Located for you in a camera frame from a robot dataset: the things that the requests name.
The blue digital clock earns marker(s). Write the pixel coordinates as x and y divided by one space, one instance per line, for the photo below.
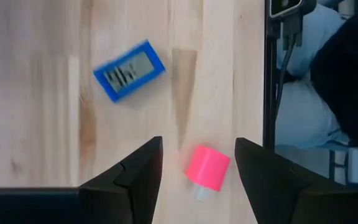
129 71

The person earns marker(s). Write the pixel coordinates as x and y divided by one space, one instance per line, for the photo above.
303 118

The pink plug adapter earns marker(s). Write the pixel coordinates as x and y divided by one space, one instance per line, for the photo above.
207 168

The black table-level camera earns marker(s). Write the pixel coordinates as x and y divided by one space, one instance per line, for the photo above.
287 6

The black aluminium table frame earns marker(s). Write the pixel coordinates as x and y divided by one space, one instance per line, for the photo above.
269 93

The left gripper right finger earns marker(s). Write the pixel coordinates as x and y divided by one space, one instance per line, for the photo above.
275 193

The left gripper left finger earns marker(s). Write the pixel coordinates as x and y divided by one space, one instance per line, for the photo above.
129 193

